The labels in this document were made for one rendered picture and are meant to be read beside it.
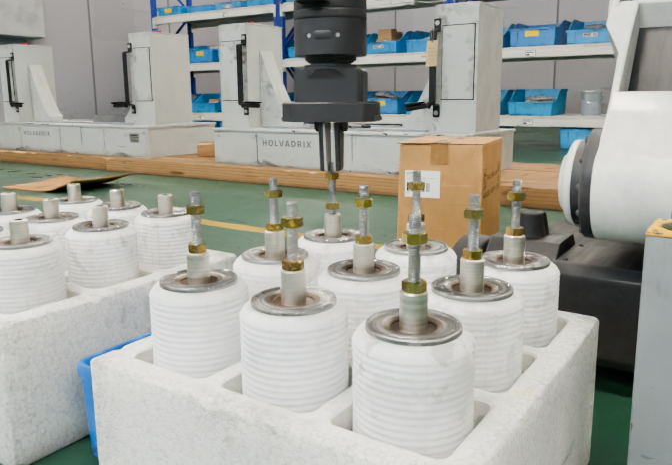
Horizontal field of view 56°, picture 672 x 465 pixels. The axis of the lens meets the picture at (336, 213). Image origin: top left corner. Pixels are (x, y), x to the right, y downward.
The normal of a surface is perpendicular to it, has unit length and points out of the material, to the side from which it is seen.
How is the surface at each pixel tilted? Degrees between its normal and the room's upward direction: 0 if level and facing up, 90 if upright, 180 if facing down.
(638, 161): 57
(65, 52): 90
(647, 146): 44
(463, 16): 90
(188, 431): 90
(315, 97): 90
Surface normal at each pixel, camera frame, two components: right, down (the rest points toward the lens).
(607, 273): -0.40, -0.57
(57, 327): 0.83, 0.09
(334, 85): -0.22, 0.18
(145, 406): -0.56, 0.15
